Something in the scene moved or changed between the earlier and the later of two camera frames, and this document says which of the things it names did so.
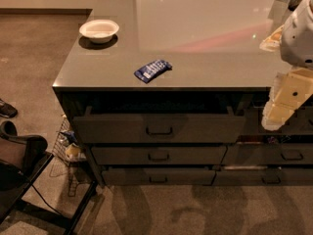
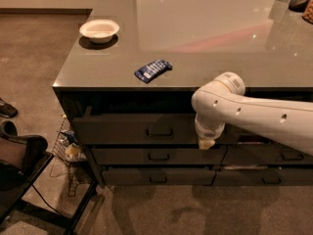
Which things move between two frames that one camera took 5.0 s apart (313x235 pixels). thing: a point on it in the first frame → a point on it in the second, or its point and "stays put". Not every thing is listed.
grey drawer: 263,177 stays put
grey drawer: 268,154 stays put
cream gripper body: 298,38 → 208,135
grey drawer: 158,177 stays put
